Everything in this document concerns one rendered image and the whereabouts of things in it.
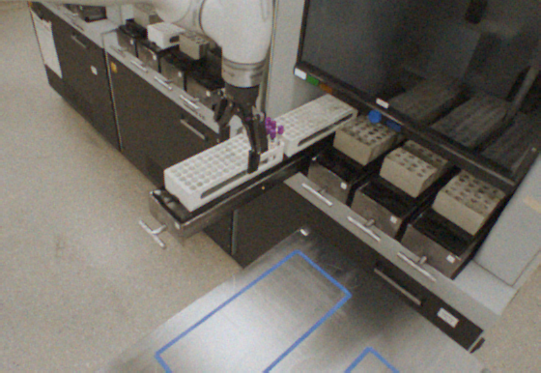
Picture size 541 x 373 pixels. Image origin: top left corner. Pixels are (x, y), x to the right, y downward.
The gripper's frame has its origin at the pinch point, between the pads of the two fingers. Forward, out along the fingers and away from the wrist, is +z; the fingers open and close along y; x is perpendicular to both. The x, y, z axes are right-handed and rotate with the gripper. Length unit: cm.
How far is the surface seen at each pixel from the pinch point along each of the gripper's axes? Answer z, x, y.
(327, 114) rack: -0.4, 31.3, 2.4
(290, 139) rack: -0.7, 13.7, 4.4
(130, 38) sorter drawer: 5, 18, -82
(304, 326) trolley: 3.8, -19.8, 41.0
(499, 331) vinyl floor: 86, 82, 71
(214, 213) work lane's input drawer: 7.0, -12.7, 6.9
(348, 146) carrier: 1.0, 25.8, 14.3
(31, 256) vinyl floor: 86, -40, -80
